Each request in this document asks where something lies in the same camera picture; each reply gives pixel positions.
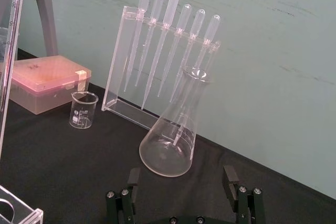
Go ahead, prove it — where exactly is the clear acrylic test tube rack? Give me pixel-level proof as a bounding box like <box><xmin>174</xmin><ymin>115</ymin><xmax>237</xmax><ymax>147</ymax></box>
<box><xmin>0</xmin><ymin>184</ymin><xmax>44</xmax><ymax>224</ymax></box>

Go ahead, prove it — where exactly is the black table cloth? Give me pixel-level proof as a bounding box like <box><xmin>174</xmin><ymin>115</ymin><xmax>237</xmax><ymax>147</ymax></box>
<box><xmin>0</xmin><ymin>47</ymin><xmax>336</xmax><ymax>224</ymax></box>

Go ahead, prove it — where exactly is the clear acrylic pipette rack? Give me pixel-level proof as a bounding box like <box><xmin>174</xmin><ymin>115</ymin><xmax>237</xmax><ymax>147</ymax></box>
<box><xmin>101</xmin><ymin>5</ymin><xmax>221</xmax><ymax>132</ymax></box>

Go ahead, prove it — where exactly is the small clear glass beaker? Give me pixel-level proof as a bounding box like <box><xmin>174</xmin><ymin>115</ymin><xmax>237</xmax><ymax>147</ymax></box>
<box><xmin>69</xmin><ymin>91</ymin><xmax>99</xmax><ymax>130</ymax></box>

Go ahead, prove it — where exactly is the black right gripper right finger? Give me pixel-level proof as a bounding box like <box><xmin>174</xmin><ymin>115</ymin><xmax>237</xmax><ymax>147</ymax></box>
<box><xmin>223</xmin><ymin>165</ymin><xmax>266</xmax><ymax>224</ymax></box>

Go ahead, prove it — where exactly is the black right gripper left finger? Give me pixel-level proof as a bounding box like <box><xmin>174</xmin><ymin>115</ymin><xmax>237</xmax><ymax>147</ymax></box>
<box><xmin>106</xmin><ymin>167</ymin><xmax>141</xmax><ymax>224</ymax></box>

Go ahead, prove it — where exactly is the glass thermometer with scale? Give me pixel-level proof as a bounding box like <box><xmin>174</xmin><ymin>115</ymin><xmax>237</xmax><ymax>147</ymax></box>
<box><xmin>0</xmin><ymin>0</ymin><xmax>27</xmax><ymax>145</ymax></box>

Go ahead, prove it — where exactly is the small clear plastic pipette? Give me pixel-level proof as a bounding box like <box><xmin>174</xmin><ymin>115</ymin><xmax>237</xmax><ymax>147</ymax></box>
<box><xmin>169</xmin><ymin>9</ymin><xmax>206</xmax><ymax>103</ymax></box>
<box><xmin>156</xmin><ymin>4</ymin><xmax>192</xmax><ymax>98</ymax></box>
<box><xmin>134</xmin><ymin>0</ymin><xmax>164</xmax><ymax>88</ymax></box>
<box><xmin>172</xmin><ymin>14</ymin><xmax>221</xmax><ymax>146</ymax></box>

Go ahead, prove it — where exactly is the beige tape strip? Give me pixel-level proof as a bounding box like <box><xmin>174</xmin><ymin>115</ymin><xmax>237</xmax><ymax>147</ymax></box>
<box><xmin>75</xmin><ymin>69</ymin><xmax>88</xmax><ymax>92</ymax></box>

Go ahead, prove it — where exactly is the clear glass conical flask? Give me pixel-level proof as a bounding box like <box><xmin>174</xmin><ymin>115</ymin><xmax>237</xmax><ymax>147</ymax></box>
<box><xmin>139</xmin><ymin>66</ymin><xmax>213</xmax><ymax>177</ymax></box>

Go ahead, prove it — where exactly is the pink translucent plastic box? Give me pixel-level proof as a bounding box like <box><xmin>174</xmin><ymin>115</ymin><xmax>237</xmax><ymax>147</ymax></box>
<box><xmin>0</xmin><ymin>55</ymin><xmax>92</xmax><ymax>116</ymax></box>

